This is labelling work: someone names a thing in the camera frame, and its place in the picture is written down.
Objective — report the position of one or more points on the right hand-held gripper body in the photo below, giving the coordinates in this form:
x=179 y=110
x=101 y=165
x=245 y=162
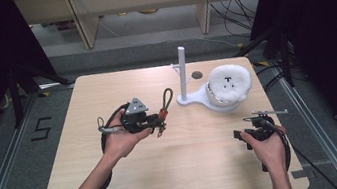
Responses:
x=262 y=127

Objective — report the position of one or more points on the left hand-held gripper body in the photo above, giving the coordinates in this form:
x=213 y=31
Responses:
x=138 y=117

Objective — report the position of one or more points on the white stand with post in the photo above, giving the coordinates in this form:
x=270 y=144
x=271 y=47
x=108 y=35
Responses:
x=182 y=72

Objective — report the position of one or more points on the person's right hand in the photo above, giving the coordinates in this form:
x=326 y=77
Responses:
x=268 y=153

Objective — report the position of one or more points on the person's left hand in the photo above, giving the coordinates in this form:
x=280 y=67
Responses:
x=123 y=141

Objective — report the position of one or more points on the black metal stand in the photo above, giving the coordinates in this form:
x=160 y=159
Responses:
x=283 y=53
x=17 y=97

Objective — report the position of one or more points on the yellow object under desk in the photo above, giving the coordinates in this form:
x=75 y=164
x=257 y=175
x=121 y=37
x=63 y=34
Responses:
x=148 y=11

